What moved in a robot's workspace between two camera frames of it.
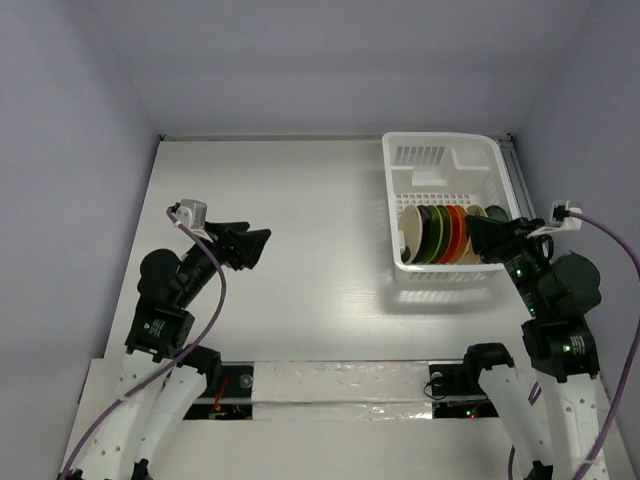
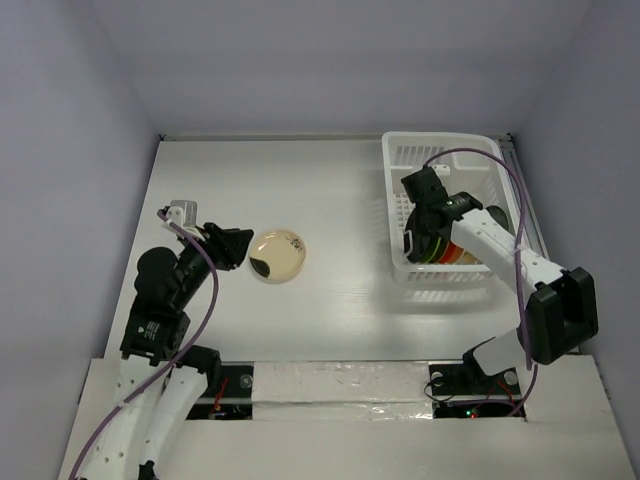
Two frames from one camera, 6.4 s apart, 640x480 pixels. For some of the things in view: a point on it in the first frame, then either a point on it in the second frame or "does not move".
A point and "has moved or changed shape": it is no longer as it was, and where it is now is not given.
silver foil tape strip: [340, 391] does not move
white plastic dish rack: [425, 168] does not move
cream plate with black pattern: [411, 227] has moved or changed shape
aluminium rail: [521, 193] does not move
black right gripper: [507, 245] -> [420, 220]
